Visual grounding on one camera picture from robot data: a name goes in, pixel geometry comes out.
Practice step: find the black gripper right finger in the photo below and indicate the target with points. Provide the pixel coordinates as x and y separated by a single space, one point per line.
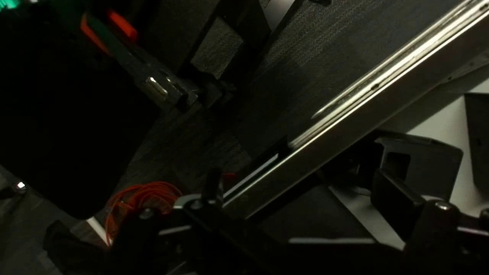
433 235

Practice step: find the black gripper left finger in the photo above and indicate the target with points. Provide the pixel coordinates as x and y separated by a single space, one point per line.
203 239

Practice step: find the grey metal tool drawer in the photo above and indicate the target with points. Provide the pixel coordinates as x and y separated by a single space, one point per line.
387 97

